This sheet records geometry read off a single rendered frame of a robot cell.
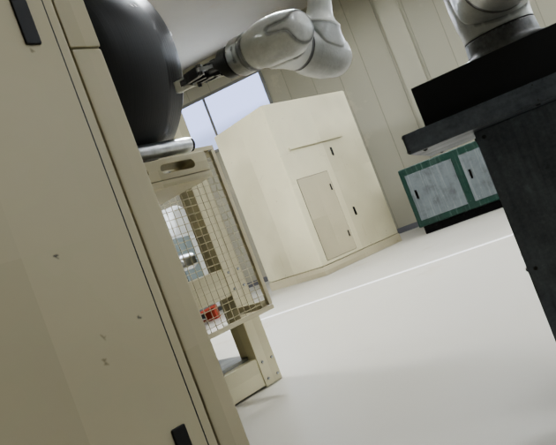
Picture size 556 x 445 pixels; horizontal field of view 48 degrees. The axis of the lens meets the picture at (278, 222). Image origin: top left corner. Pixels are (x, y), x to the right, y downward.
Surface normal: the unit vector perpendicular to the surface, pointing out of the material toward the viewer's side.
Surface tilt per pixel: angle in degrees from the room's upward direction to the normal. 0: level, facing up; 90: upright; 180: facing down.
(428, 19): 90
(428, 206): 90
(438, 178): 90
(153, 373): 90
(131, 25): 82
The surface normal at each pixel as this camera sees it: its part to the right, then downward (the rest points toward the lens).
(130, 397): 0.66, -0.27
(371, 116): -0.32, 0.10
